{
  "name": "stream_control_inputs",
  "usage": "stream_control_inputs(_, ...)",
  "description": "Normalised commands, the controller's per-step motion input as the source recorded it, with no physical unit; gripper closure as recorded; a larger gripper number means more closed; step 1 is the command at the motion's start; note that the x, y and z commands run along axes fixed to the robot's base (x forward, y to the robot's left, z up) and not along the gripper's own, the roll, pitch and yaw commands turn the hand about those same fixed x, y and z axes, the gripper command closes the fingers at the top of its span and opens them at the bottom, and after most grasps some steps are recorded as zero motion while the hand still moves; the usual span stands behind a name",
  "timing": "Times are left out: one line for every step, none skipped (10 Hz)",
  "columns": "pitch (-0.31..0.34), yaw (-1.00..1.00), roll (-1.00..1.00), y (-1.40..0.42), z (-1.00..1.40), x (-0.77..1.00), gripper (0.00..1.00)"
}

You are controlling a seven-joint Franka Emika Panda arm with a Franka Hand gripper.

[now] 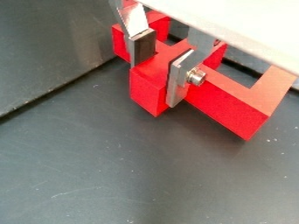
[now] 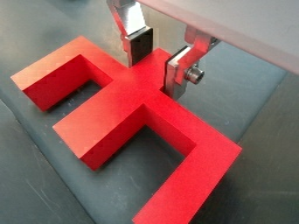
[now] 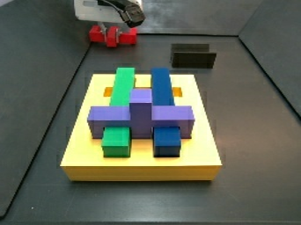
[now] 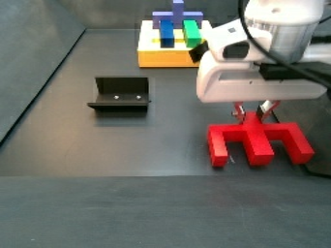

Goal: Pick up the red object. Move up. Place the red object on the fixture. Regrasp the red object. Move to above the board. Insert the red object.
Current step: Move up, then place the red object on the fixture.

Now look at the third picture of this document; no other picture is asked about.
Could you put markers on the green long bar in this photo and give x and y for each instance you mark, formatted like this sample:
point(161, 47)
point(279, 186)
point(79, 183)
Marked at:
point(117, 137)

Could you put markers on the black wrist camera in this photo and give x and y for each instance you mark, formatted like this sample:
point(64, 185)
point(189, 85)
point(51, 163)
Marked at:
point(129, 9)

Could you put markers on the red cross-shaped block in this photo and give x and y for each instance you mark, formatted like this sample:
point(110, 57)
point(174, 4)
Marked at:
point(113, 37)

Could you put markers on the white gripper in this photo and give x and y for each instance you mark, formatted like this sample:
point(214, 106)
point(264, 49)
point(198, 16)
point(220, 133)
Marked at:
point(89, 10)

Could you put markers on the purple cross-shaped block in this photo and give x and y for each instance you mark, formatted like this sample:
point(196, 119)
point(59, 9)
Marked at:
point(141, 116)

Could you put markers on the blue long bar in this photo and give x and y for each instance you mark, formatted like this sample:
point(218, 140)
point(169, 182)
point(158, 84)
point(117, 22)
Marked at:
point(166, 139)

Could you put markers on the yellow base board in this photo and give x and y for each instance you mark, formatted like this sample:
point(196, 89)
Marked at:
point(198, 163)

